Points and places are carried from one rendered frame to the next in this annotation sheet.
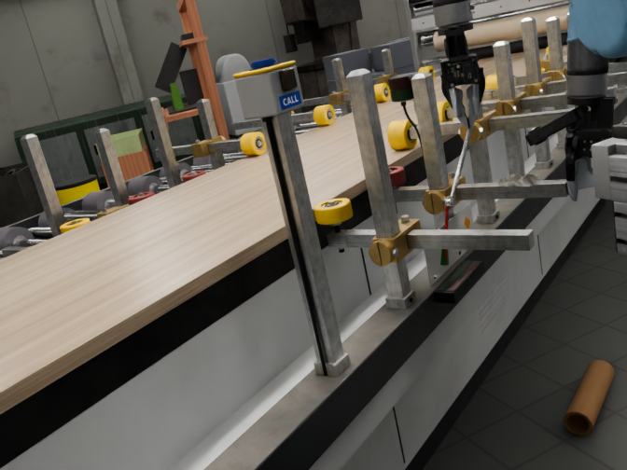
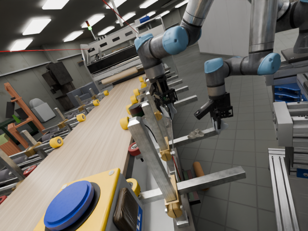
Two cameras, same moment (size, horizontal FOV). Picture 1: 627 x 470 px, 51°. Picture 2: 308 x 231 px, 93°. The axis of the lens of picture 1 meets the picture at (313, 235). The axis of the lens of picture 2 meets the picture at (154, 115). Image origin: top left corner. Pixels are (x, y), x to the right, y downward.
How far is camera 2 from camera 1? 0.89 m
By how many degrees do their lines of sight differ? 28
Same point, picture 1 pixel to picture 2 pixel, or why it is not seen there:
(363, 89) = (143, 131)
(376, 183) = (162, 178)
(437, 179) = (163, 145)
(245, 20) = (35, 88)
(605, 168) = (289, 133)
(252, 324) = not seen: outside the picture
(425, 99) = (151, 113)
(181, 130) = (23, 127)
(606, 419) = not seen: hidden behind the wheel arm
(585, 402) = not seen: hidden behind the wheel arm
